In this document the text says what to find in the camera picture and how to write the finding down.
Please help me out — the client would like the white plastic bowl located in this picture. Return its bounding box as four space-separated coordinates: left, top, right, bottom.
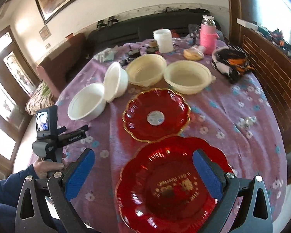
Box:
103 62 129 103
68 83 107 122

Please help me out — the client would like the large red glass plate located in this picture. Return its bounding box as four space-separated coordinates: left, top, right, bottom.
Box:
115 136 232 232

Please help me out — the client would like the small red glass plate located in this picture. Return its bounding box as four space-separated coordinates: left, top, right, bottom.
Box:
122 88 191 143

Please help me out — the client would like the cream colander bowl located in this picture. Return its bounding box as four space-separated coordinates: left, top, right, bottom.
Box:
126 54 167 87

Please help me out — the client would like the cream plastic bowl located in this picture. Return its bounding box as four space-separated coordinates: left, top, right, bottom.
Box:
163 60 216 95

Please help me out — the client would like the dark blue sleeve forearm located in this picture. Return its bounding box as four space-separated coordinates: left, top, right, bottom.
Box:
0 164 63 233

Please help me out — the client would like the person's left hand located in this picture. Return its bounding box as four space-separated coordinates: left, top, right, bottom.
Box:
33 158 66 179

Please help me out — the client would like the patterned blanket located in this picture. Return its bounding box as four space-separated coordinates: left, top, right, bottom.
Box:
26 81 55 116

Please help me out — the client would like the brown armchair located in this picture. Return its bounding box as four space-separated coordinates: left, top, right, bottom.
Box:
37 33 86 98

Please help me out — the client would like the purple floral tablecloth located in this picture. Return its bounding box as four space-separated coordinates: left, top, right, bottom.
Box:
30 37 288 233

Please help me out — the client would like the crumpled white cloth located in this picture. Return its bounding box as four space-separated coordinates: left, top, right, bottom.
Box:
93 46 118 63

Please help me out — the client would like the black electric motor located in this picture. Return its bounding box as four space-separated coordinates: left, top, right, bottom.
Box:
119 49 141 66

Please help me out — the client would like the brick pattern wooden cabinet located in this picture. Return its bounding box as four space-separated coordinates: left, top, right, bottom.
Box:
237 18 291 153

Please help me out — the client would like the motor with wooden spool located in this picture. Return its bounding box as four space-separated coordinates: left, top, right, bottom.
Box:
145 40 159 54

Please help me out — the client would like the bread in plastic bag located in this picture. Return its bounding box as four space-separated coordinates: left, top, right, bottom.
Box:
183 48 204 61

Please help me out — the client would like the pink thermos bottle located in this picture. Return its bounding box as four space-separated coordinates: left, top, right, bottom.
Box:
200 15 219 55

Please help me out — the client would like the white plastic jar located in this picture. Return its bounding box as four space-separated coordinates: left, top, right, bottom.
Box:
153 29 173 53

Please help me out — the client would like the black sofa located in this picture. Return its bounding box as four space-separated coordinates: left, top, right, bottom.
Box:
85 8 210 54

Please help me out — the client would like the small wall plaque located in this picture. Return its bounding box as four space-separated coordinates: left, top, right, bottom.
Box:
39 25 51 41

